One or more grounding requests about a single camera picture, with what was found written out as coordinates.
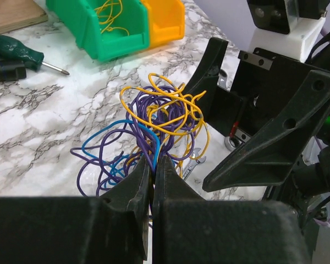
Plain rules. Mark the black cylindrical tool handle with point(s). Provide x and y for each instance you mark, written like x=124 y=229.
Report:
x=12 y=70

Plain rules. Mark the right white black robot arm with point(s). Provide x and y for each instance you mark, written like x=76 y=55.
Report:
x=310 y=175

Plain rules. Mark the orange plastic bin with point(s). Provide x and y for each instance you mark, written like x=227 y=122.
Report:
x=166 y=20

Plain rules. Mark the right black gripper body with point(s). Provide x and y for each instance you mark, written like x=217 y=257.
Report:
x=263 y=86

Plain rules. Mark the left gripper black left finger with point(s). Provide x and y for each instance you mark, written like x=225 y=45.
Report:
x=127 y=217

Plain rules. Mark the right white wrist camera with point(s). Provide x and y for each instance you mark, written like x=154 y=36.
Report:
x=287 y=27

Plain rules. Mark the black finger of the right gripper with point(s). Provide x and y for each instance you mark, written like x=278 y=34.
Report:
x=268 y=157
x=206 y=75

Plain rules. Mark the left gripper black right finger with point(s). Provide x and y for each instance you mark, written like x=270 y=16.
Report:
x=171 y=233

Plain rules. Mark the silver open-end wrench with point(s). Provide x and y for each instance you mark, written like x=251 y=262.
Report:
x=194 y=161

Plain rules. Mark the wooden board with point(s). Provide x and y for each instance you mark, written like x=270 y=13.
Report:
x=18 y=14

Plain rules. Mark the green handled screwdriver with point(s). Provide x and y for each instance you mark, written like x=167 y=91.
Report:
x=11 y=48

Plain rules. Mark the green plastic bin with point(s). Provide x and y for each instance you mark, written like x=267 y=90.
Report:
x=105 y=29

